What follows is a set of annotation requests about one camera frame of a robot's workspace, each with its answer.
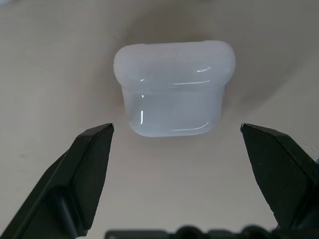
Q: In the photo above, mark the white translucent earbud case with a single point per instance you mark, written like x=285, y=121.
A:
x=172, y=92

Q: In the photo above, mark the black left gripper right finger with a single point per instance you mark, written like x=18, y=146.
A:
x=279, y=174

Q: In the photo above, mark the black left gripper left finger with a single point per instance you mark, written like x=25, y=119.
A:
x=62, y=184

